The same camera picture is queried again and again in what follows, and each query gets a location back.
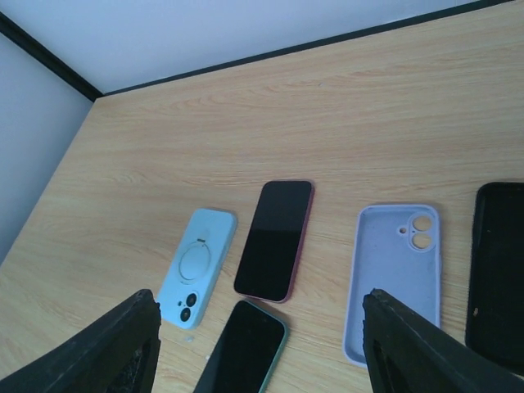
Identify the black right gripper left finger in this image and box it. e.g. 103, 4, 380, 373
1, 289, 160, 392

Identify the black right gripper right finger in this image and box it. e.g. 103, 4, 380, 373
363, 289, 523, 392

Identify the black phone case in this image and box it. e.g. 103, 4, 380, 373
465, 182, 523, 375

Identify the lavender phone case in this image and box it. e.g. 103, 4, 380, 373
342, 204, 441, 368

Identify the light blue card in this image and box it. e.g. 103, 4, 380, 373
157, 209, 237, 329

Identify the green smartphone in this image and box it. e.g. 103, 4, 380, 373
194, 300, 289, 393

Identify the purple smartphone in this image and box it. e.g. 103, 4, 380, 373
233, 179, 314, 303

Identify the black enclosure frame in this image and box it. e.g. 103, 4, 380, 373
0, 0, 524, 102

